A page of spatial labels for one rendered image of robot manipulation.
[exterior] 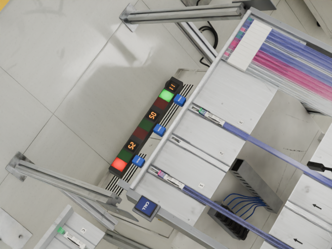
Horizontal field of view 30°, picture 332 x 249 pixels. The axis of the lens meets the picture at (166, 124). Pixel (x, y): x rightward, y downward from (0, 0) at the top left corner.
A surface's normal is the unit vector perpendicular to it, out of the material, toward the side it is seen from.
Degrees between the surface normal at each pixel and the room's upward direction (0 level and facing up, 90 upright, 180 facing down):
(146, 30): 0
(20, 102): 0
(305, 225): 48
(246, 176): 0
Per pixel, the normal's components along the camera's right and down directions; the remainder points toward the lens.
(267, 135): 0.61, 0.11
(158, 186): -0.04, -0.38
